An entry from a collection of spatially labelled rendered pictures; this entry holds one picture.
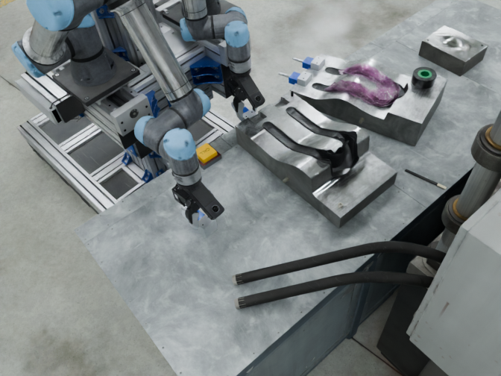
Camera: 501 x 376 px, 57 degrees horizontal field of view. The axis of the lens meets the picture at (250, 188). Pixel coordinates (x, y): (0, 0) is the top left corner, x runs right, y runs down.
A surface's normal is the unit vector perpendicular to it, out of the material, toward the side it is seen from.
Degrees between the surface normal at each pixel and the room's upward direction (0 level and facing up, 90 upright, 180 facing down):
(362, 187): 0
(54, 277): 0
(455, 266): 90
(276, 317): 0
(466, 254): 90
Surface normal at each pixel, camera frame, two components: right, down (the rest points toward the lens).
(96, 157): -0.07, -0.62
